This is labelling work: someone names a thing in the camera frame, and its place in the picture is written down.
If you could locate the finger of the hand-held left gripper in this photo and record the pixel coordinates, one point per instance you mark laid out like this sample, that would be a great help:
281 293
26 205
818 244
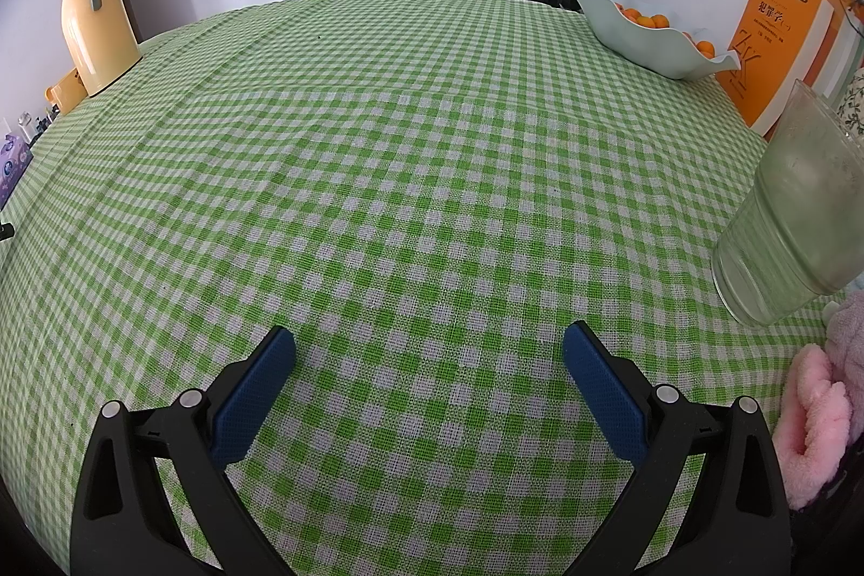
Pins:
5 230

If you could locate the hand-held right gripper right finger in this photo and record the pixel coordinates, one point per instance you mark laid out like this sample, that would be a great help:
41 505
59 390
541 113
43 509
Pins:
604 394

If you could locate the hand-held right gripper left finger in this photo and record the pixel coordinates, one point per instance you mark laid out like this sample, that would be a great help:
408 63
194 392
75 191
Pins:
253 394

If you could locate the purple tissue pack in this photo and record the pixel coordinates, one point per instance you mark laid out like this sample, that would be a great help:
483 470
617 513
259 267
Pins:
12 164

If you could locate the yellow cup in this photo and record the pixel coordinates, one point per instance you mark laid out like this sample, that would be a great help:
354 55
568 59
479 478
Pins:
67 90

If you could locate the yellow thermos jug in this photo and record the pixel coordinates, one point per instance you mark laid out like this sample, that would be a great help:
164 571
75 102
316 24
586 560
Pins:
94 43

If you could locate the pink plush toy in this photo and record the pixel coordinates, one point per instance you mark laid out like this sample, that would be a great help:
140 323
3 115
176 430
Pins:
817 414

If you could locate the ribbed drinking glass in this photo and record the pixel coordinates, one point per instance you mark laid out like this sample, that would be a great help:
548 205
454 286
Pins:
783 225

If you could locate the mauve plush toy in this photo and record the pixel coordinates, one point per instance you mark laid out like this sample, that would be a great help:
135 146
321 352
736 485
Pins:
849 340

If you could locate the green checked tablecloth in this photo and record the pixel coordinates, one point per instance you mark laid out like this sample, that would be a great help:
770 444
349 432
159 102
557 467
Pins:
405 178

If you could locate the pale green fruit bowl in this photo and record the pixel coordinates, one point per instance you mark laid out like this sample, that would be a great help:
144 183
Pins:
641 49

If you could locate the pile of small oranges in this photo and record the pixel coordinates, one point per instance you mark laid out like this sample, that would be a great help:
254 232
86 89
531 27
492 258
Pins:
648 19

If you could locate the orange book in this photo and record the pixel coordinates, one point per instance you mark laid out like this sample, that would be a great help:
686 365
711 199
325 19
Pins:
844 43
769 49

